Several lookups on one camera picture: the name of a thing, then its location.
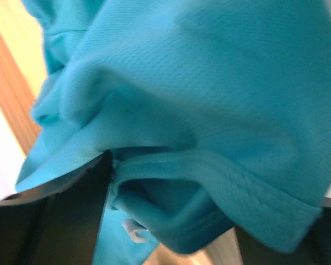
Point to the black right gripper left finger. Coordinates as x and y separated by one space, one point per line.
56 222

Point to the wooden clothes rack stand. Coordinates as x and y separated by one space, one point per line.
22 70

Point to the dark teal t shirt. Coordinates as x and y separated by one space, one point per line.
218 113

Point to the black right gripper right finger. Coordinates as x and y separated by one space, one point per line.
315 248

